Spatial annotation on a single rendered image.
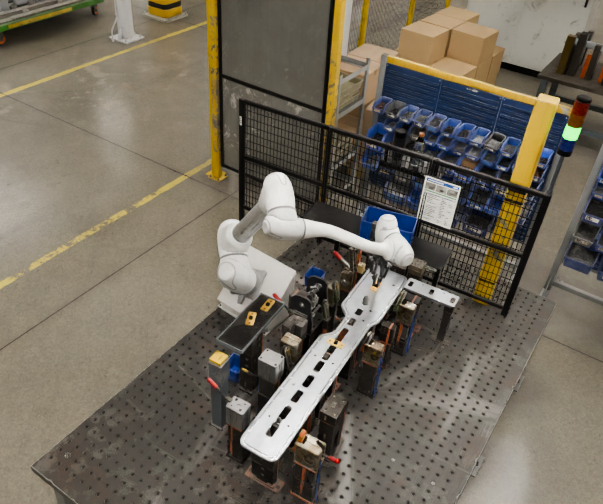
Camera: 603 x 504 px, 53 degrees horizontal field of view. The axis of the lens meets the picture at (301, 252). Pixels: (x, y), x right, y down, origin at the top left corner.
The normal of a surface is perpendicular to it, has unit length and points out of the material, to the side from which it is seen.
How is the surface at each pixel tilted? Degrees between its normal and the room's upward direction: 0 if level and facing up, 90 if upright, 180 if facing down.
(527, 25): 90
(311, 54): 90
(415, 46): 90
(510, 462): 0
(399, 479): 0
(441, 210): 90
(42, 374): 0
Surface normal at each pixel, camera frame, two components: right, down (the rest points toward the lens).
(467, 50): -0.62, 0.46
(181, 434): 0.06, -0.78
